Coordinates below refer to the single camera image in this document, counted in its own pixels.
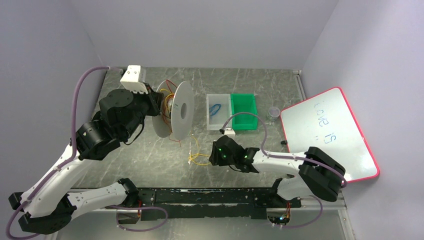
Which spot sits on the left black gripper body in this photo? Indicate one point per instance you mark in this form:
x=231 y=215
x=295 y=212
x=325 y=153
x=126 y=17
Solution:
x=156 y=100

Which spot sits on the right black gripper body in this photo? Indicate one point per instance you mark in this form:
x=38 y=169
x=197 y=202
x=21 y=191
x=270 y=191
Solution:
x=215 y=154

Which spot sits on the white cable spool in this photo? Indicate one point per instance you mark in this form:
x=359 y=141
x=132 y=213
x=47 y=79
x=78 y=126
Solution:
x=177 y=111

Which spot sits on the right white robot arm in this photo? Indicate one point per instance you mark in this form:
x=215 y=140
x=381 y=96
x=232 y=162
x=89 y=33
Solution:
x=309 y=173

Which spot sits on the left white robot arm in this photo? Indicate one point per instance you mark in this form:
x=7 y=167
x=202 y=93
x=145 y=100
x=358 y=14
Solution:
x=49 y=205

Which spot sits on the clear white plastic bin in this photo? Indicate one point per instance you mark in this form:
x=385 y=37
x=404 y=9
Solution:
x=218 y=110

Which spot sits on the green plastic bin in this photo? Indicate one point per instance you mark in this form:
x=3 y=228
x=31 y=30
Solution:
x=244 y=103

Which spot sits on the small clear plastic jar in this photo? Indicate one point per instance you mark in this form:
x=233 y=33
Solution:
x=273 y=113

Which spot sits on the pink framed whiteboard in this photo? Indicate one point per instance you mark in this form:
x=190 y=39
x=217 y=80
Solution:
x=326 y=121

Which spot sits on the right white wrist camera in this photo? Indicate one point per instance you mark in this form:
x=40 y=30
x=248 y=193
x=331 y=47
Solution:
x=227 y=131

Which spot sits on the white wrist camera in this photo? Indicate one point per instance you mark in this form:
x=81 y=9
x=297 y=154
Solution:
x=227 y=131
x=134 y=78

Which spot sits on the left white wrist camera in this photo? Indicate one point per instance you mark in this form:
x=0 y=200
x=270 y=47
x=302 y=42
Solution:
x=134 y=78

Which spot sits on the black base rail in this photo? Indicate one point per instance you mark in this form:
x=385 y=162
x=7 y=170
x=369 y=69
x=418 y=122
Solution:
x=192 y=203

